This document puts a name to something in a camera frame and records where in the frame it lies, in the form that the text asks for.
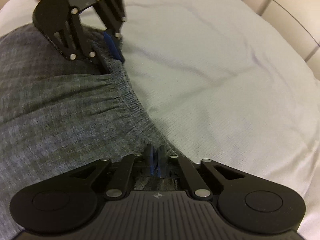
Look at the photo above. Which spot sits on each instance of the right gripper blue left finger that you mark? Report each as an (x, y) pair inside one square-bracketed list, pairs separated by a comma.
[(129, 168)]

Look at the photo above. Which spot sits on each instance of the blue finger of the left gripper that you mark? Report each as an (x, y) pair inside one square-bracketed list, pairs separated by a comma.
[(112, 14), (77, 44)]

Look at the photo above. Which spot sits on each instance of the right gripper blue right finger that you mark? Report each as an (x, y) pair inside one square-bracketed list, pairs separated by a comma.
[(184, 173)]

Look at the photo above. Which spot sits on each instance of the white bed duvet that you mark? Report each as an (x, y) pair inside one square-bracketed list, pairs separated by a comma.
[(220, 82)]

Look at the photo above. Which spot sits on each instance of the white wardrobe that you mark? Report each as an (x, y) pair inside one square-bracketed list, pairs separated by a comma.
[(297, 21)]

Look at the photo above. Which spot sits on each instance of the grey plaid shorts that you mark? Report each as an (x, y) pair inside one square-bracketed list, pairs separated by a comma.
[(58, 115)]

